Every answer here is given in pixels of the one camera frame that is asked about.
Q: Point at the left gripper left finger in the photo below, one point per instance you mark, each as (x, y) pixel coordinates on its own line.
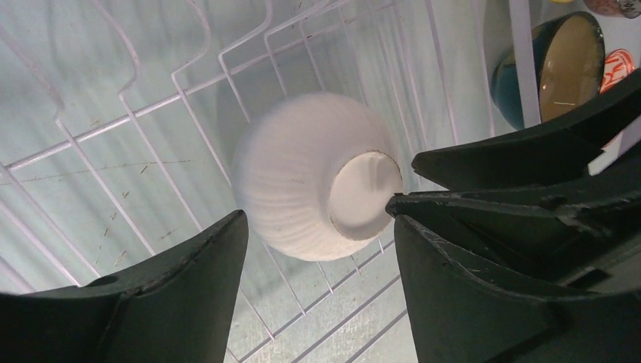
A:
(176, 306)

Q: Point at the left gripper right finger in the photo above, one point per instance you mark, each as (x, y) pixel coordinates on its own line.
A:
(465, 308)

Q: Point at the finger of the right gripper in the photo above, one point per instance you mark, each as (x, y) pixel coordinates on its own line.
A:
(539, 241)
(547, 154)

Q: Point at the dark teal bowl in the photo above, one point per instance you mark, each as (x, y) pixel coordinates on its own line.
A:
(569, 57)

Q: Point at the white bowl red rings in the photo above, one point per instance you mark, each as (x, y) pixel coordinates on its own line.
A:
(617, 70)

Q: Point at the plain white bowl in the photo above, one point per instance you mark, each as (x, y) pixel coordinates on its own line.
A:
(314, 176)

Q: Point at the white wire dish rack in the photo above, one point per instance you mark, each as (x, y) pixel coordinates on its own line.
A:
(120, 121)

